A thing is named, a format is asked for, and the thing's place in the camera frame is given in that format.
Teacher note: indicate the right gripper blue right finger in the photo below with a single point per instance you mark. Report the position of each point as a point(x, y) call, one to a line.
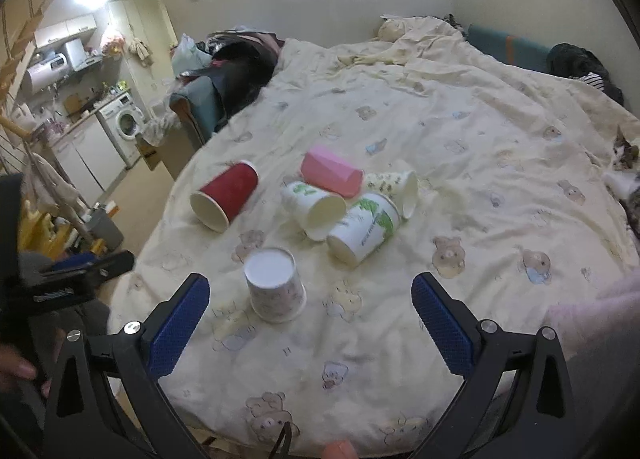
point(448, 321)

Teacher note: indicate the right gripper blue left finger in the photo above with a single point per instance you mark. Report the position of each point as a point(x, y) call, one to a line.
point(169, 327)

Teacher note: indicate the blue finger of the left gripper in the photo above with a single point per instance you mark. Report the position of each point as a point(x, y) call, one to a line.
point(75, 262)

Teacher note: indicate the Hello Kitty paper cup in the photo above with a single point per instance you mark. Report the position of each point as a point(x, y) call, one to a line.
point(277, 294)

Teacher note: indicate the red ribbed paper cup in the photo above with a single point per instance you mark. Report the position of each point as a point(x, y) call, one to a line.
point(221, 200)

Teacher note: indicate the white Papercups green print cup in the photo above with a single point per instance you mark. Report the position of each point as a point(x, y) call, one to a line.
point(368, 223)

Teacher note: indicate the small cartoon print paper cup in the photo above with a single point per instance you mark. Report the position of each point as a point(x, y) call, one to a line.
point(402, 188)

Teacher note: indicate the white cup green tree print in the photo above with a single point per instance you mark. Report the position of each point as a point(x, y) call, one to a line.
point(316, 211)

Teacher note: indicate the pink cup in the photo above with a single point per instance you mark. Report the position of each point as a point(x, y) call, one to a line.
point(324, 169)

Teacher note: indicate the left hand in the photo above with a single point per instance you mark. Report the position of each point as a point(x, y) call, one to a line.
point(14, 367)

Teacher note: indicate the right hand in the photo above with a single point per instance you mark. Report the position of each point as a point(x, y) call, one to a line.
point(339, 450)

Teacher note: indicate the grey bin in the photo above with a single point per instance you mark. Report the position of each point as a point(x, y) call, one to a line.
point(101, 226)

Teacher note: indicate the yellow wooden chair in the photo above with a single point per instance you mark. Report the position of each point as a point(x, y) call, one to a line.
point(37, 232)

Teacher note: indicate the white kitchen cabinet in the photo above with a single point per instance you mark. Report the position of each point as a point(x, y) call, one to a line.
point(89, 159)

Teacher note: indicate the cardboard box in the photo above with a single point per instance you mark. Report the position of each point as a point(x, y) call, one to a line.
point(152, 155)

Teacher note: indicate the white washing machine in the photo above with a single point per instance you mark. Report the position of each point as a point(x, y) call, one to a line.
point(122, 121)

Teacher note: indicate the cream cartoon print duvet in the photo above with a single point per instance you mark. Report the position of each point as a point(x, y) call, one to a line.
point(512, 218)

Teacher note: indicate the white water heater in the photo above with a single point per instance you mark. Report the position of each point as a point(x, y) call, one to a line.
point(47, 72)

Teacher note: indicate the tabby cat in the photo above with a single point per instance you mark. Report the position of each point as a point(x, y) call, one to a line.
point(622, 178)

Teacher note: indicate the dark clothes pile on chair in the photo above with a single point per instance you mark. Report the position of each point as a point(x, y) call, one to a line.
point(241, 64)

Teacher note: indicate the teal headboard cushion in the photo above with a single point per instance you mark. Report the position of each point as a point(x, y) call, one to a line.
point(509, 49)

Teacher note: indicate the black clothes pile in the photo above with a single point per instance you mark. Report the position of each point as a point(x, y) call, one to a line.
point(573, 62)

